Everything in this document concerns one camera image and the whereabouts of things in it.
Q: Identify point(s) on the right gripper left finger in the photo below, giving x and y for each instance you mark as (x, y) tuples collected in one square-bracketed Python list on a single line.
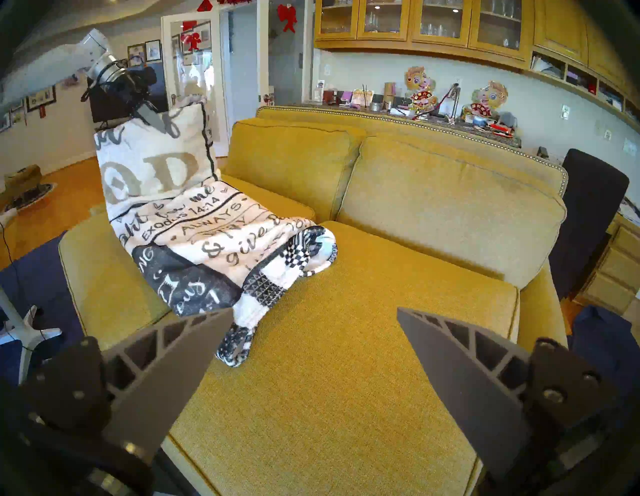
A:
[(160, 380)]

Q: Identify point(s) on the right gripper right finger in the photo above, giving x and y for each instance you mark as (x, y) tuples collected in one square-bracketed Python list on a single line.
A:
[(470, 390)]

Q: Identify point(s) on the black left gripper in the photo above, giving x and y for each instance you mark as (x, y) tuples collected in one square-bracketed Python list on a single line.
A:
[(127, 87)]

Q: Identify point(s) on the white black scripture blanket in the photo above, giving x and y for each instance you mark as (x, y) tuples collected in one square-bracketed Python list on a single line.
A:
[(200, 225)]

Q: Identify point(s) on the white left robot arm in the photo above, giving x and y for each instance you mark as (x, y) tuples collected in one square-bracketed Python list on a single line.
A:
[(50, 65)]

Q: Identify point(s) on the crumpled dark blue blanket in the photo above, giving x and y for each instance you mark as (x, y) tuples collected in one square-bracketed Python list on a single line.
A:
[(605, 340)]

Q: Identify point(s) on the white glass panel door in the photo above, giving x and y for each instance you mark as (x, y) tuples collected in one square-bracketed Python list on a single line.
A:
[(264, 55), (192, 75)]

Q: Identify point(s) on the yellow sofa back cushion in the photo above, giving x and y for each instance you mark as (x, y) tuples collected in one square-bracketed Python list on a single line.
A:
[(450, 210), (295, 165)]

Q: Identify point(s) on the white carton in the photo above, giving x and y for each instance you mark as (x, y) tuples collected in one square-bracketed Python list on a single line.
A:
[(318, 91)]

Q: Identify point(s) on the red bow decoration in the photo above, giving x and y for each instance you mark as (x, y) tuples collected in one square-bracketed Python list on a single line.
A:
[(287, 15)]

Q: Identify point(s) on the wooden desk with drawers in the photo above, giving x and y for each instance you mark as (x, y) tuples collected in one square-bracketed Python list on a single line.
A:
[(617, 265)]

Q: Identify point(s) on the black office chair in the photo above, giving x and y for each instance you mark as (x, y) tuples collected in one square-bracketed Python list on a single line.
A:
[(585, 210)]

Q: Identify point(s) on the brown cardboard tube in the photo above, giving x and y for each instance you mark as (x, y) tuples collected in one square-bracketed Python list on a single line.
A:
[(389, 95)]

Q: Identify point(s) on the yellow two-seat sofa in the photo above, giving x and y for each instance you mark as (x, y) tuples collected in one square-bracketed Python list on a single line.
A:
[(400, 127)]

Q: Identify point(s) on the orange box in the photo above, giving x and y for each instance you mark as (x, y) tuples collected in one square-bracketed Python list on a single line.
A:
[(501, 130)]

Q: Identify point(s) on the granite kitchen counter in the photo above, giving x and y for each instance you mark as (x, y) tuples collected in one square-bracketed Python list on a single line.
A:
[(415, 117)]

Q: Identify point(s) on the chrome kitchen faucet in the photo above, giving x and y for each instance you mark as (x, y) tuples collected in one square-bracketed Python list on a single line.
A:
[(452, 102)]

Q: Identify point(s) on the small picture frame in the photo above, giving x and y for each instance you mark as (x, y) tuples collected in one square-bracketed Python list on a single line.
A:
[(361, 97)]

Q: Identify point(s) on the cartoon child wall decoration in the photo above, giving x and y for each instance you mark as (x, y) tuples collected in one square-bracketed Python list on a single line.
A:
[(421, 90), (487, 100)]

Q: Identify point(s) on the wooden wall cabinets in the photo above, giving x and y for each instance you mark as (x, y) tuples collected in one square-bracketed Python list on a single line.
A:
[(470, 25)]

